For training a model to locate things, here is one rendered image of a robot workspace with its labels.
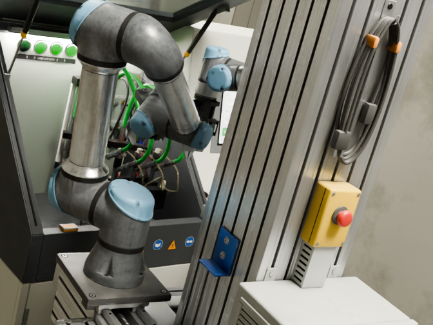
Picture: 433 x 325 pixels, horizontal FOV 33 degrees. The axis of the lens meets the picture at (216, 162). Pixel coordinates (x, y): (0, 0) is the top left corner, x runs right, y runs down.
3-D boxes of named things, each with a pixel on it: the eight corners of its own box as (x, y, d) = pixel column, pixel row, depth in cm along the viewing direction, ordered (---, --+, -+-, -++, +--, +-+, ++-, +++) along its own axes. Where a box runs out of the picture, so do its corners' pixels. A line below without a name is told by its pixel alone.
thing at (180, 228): (34, 282, 217) (44, 234, 213) (28, 275, 220) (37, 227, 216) (193, 262, 259) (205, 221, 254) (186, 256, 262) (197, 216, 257)
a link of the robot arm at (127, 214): (130, 254, 172) (142, 202, 168) (83, 233, 176) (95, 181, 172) (154, 240, 182) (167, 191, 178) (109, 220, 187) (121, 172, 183)
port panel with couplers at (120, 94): (104, 141, 277) (121, 62, 268) (99, 138, 279) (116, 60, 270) (131, 142, 286) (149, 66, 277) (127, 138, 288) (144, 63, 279)
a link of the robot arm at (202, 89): (192, 77, 223) (212, 79, 229) (189, 91, 225) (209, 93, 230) (207, 85, 218) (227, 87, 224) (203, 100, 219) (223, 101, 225)
